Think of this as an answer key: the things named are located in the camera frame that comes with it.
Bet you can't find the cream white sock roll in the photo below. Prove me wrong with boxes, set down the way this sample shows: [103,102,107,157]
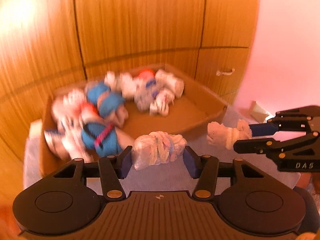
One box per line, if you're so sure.
[207,119,252,150]

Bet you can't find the white pastel fluffy sock roll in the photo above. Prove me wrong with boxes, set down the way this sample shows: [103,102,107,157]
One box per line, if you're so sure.
[131,131,187,170]

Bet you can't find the white sock roll red band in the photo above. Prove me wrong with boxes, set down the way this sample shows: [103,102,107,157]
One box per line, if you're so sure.
[149,88,175,116]

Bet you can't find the pink knit sock blue trim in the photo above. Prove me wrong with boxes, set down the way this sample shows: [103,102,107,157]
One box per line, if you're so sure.
[105,105,135,149]

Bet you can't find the orange sock ball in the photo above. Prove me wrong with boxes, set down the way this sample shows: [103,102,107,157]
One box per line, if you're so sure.
[81,102,99,119]
[138,69,155,81]

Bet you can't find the blue pink striped sock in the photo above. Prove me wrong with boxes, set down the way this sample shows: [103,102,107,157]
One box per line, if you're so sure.
[81,122,122,158]

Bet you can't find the cardboard box tray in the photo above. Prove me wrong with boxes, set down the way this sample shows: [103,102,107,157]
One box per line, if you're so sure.
[39,64,227,176]

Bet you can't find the pink fluffy sock with eyes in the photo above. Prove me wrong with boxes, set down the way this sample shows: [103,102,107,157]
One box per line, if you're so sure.
[52,89,87,122]

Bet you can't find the bright blue sock ball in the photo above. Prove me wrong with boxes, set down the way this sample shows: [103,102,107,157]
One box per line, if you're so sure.
[87,82,125,118]

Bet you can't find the white sock with blue patch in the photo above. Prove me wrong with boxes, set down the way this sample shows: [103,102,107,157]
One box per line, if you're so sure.
[134,79,161,112]

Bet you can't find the white light-blue fluffy sock roll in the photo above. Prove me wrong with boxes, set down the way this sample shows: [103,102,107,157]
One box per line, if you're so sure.
[104,71,137,100]

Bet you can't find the white grey patterned sock roll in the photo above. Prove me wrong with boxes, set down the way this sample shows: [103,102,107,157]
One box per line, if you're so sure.
[155,69,184,98]

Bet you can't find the metal drawer handle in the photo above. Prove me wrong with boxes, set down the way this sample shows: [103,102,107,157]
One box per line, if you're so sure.
[216,68,235,76]

